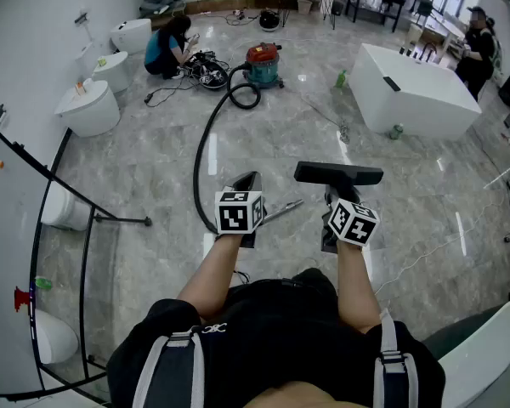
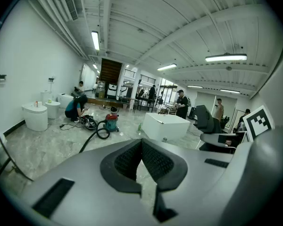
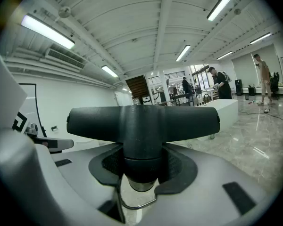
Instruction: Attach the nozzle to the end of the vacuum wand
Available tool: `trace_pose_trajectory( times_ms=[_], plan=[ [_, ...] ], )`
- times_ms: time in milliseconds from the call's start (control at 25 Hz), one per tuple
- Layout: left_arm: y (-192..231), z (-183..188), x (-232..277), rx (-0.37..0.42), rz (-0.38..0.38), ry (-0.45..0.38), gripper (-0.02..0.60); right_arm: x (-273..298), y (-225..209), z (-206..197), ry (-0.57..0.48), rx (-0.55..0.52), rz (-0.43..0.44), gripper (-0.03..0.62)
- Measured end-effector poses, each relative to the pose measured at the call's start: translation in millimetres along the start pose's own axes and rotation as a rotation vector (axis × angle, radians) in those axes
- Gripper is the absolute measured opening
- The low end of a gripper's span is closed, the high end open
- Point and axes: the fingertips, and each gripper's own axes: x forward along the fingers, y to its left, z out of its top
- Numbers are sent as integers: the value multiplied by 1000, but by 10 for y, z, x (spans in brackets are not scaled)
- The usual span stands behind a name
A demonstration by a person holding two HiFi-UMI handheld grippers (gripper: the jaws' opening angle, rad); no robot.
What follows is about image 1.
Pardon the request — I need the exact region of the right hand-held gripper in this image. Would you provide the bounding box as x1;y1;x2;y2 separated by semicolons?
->
320;184;380;253

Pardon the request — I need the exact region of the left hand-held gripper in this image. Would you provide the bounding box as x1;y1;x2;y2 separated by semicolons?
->
214;170;268;250

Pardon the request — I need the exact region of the shiny metal tool shaft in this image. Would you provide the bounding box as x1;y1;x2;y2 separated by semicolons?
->
261;199;305;225

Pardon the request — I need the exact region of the person's right forearm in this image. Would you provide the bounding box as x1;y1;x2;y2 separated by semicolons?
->
337;240;383;335

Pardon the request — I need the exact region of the person's left forearm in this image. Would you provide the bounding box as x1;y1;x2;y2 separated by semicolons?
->
176;232;243;320

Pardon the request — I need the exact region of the red and teal vacuum canister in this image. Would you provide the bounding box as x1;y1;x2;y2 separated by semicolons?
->
242;42;286;91

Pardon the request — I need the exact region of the white bathtub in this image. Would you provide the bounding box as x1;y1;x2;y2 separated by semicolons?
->
348;42;483;142

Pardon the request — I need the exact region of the person's black shirt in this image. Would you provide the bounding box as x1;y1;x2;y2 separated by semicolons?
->
105;267;447;408

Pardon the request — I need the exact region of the black bathtub faucet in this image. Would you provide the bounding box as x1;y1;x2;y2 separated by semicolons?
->
420;42;439;64

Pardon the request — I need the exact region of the green basin white rim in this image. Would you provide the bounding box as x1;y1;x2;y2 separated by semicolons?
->
422;298;510;408

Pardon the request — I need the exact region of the red sticker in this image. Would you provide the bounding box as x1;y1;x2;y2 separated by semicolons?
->
14;286;31;314

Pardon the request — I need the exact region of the black vacuum hose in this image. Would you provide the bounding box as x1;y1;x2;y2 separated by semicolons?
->
193;64;263;235

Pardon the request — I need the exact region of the black case with cables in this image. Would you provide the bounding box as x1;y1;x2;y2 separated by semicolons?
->
181;49;231;91

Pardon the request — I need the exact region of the black metal frame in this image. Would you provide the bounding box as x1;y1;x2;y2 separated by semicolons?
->
0;112;153;404

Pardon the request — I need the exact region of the grey right harness strap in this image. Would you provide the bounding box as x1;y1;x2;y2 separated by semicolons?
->
372;308;421;408

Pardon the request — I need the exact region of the grey harness strap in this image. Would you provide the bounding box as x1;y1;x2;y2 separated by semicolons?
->
131;331;206;408
372;308;421;408

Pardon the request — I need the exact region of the grey left harness strap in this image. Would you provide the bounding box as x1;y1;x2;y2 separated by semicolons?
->
131;331;206;408

